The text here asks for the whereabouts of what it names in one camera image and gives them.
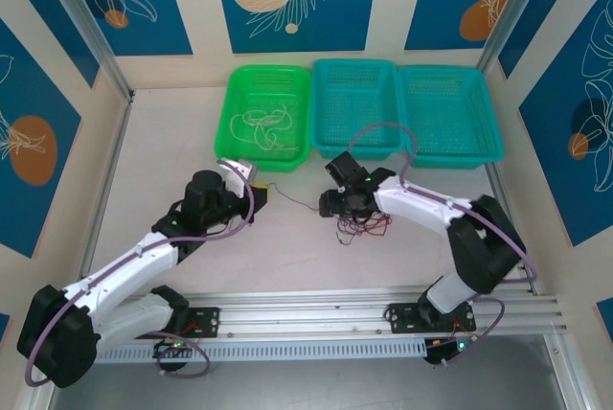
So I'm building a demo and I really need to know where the aluminium side rail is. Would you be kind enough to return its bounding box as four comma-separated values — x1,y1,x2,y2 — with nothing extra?
484,160,593,410
26,93,136,410

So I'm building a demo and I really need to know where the aluminium frame post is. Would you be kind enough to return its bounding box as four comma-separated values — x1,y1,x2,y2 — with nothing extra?
477,0,550,74
35,0,136,103

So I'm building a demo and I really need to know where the thin purple cable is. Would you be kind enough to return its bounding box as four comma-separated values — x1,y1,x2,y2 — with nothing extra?
265,183,384,244

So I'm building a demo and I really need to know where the thin white cable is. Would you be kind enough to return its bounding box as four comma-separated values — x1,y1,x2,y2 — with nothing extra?
228,102,294,152

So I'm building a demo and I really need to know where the green plastic basket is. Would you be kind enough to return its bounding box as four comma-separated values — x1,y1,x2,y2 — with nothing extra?
213,64,312,175

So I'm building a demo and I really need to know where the teal plastic basket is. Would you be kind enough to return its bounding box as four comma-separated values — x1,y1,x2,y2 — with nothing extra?
309,57,408,162
397,64,505,171

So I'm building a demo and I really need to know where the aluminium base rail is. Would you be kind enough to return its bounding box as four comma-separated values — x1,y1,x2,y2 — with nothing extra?
95,287,569,335

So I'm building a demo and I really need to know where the slotted grey cable duct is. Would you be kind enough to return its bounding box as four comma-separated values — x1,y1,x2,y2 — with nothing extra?
98,337,427,363

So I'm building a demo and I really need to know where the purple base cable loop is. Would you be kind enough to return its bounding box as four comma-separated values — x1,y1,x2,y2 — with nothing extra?
430,295,508,369
156,331,212,377

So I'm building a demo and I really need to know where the black controller board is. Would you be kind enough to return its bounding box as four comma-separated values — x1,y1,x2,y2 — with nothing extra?
423,338,474,366
152,338,198,359

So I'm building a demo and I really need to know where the thin red cable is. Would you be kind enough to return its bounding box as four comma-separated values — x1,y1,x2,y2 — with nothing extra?
352,216,394,239

